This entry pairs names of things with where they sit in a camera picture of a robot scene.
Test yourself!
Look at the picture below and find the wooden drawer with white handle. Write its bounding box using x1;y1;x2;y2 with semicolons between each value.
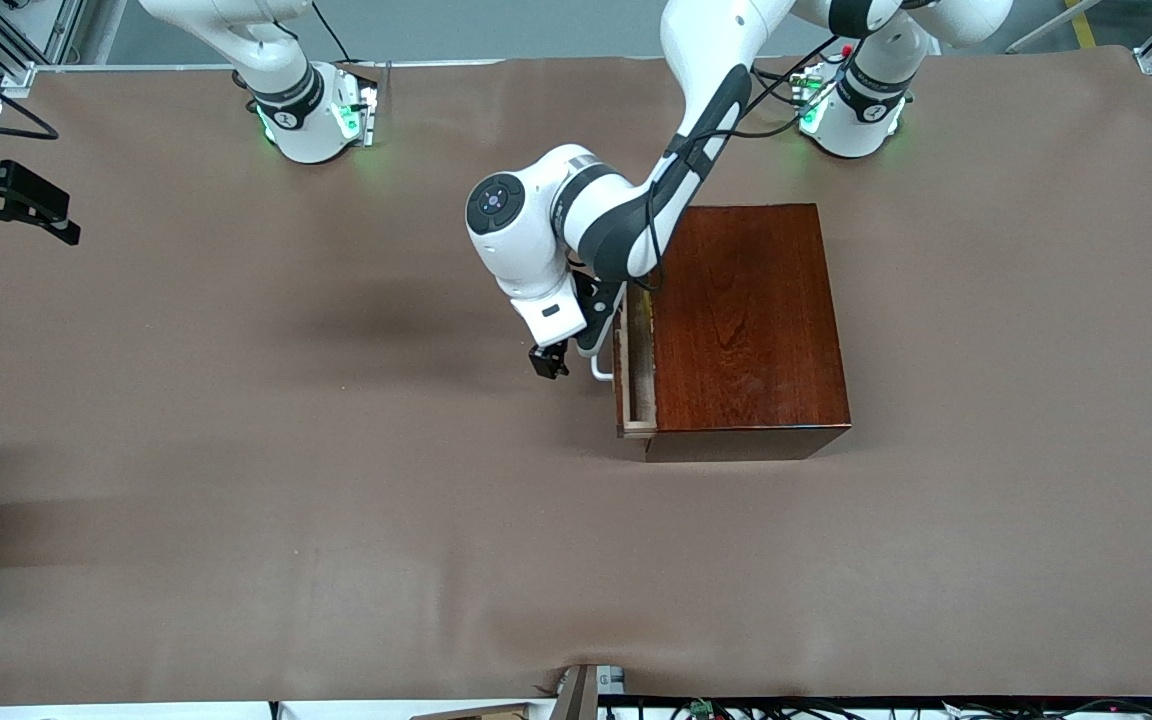
591;285;659;439

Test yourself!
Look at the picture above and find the dark brown wooden cabinet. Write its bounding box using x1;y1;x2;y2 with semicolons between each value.
644;204;852;463

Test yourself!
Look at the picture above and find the brown table cover sheet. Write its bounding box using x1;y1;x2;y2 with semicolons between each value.
0;45;1152;706

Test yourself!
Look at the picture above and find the yellow floor tape strip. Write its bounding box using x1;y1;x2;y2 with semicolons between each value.
1064;0;1099;49

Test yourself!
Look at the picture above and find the aluminium frame structure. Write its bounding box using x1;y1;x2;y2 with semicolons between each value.
0;0;127;96

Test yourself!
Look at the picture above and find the black right arm base cable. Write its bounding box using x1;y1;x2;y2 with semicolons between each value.
314;0;392;71

